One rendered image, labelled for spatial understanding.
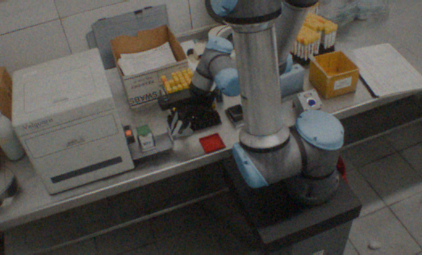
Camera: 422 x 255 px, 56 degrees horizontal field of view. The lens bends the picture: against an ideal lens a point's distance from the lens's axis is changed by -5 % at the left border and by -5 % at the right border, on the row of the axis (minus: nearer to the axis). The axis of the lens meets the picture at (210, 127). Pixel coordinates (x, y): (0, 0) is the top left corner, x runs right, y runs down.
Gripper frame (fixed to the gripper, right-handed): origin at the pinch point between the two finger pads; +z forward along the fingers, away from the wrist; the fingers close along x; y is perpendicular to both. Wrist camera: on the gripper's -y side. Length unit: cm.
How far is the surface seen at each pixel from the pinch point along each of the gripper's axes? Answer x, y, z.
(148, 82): 25.0, -3.1, -3.7
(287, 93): 6.2, 40.0, -20.1
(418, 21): 29, 112, -59
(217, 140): -3.7, 14.2, -3.0
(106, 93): -3.0, -26.0, -14.1
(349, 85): -1, 58, -32
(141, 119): 18.2, -3.5, 7.5
